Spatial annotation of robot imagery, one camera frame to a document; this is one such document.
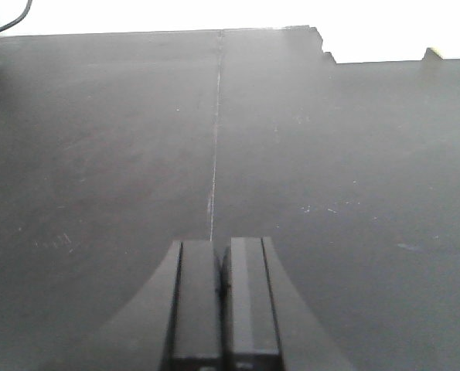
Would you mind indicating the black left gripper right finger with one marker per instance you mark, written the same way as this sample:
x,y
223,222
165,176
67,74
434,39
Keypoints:
x,y
268,325

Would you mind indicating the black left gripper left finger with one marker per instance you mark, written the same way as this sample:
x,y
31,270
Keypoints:
x,y
172,323

